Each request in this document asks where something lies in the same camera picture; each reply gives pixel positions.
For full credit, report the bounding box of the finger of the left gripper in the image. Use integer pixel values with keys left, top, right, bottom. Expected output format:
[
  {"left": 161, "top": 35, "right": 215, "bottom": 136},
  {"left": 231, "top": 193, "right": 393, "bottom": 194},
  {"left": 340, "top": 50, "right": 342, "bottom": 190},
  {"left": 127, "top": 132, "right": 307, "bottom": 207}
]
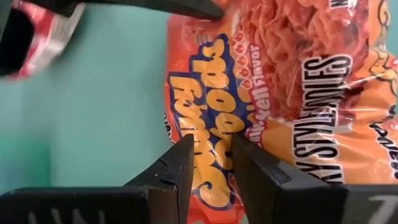
[
  {"left": 0, "top": 9, "right": 35, "bottom": 77},
  {"left": 27, "top": 0, "right": 226, "bottom": 22}
]

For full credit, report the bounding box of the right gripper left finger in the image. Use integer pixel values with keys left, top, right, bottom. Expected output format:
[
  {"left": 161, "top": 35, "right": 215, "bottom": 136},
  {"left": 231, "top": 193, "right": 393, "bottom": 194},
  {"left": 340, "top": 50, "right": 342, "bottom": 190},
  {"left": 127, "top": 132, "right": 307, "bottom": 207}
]
[{"left": 124, "top": 133, "right": 195, "bottom": 224}]

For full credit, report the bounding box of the orange Maruchan noodle packet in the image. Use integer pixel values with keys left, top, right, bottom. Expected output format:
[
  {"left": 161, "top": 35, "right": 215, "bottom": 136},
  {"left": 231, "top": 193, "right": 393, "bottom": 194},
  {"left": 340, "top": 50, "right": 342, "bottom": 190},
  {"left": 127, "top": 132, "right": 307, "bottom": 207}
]
[{"left": 164, "top": 0, "right": 398, "bottom": 224}]

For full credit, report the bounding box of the red Maruchan noodle packet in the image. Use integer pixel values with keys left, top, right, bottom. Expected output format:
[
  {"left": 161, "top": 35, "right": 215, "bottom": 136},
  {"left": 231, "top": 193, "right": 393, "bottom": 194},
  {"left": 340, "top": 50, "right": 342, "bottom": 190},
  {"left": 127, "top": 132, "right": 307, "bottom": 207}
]
[{"left": 9, "top": 0, "right": 87, "bottom": 80}]

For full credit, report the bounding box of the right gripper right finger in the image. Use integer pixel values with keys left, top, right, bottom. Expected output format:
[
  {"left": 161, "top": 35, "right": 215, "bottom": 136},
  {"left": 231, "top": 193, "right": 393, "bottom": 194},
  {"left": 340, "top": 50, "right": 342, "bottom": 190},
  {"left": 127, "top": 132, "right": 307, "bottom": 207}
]
[{"left": 231, "top": 133, "right": 348, "bottom": 224}]

